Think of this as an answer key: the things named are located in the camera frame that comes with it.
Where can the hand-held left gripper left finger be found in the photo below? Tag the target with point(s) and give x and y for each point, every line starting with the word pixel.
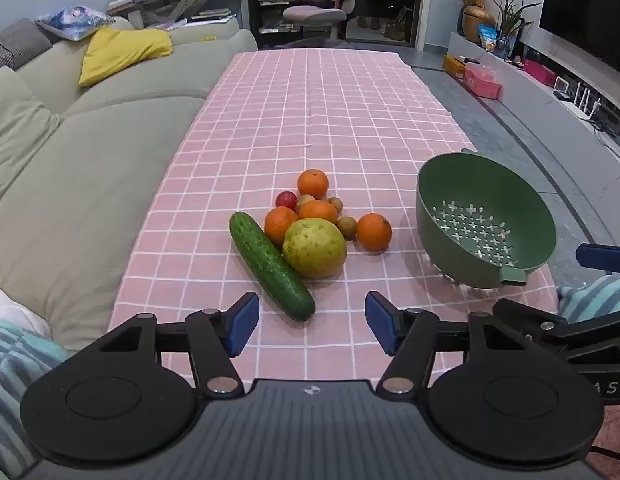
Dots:
pixel 242 324

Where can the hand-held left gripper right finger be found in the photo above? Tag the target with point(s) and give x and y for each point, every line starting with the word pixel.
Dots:
pixel 382 324

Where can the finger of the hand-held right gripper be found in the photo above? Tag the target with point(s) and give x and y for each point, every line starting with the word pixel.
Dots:
pixel 529 317
pixel 602 257

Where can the green cucumber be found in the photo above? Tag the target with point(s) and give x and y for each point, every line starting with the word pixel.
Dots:
pixel 270 267

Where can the orange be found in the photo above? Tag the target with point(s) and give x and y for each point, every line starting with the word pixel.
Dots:
pixel 277 222
pixel 320 210
pixel 312 184
pixel 373 232

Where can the green colander bowl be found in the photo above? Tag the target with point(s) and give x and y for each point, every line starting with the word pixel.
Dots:
pixel 482 230

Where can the yellow-green guava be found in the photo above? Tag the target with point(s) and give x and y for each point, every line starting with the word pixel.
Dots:
pixel 314 250

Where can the brown kiwi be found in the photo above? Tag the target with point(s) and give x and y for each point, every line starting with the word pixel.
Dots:
pixel 336 204
pixel 348 227

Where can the red cherry tomato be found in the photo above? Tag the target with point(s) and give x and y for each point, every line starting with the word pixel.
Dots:
pixel 286 200

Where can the brown longan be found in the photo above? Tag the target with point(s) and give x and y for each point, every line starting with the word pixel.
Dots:
pixel 304 202

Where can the striped teal clothing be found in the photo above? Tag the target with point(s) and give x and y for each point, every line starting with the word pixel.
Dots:
pixel 10 385
pixel 597 300

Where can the white router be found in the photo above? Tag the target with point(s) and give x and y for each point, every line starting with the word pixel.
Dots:
pixel 584 105

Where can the grey television cabinet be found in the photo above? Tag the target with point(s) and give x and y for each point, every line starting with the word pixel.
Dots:
pixel 534 105

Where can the magenta box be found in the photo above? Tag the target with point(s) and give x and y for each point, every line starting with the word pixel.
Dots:
pixel 539 72

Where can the beige sofa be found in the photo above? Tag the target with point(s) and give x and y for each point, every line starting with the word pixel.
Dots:
pixel 115 160

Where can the pink box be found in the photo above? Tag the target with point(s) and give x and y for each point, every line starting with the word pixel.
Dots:
pixel 482 82

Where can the pink checked tablecloth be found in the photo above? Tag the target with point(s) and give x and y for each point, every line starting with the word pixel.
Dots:
pixel 315 110

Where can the white cloth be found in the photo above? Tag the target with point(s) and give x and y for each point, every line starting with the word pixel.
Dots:
pixel 12 310

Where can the orange box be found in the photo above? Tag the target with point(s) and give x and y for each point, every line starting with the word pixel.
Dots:
pixel 453 66

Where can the blue snack bag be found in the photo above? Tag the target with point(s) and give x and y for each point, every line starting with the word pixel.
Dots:
pixel 487 37

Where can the green potted plant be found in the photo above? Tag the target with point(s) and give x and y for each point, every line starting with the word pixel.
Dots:
pixel 509 22

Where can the black television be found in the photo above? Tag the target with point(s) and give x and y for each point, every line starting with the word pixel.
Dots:
pixel 589 5

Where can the golden vase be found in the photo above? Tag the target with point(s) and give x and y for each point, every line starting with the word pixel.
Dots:
pixel 477 22

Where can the beige sofa cushion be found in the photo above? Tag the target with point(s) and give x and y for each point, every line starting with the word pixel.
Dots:
pixel 15 130

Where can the yellow pillow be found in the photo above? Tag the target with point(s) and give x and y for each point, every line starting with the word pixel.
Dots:
pixel 122 50

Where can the brown bag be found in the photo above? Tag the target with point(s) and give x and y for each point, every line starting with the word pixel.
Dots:
pixel 397 25

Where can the black shelf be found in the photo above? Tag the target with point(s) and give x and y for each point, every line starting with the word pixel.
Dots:
pixel 277 5

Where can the pink office chair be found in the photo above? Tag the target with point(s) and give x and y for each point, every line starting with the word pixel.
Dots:
pixel 322 5

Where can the blue patterned pillow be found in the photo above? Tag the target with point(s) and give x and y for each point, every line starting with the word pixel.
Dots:
pixel 75 21

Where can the grey cushion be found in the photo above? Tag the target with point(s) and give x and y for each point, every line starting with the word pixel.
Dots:
pixel 15 42

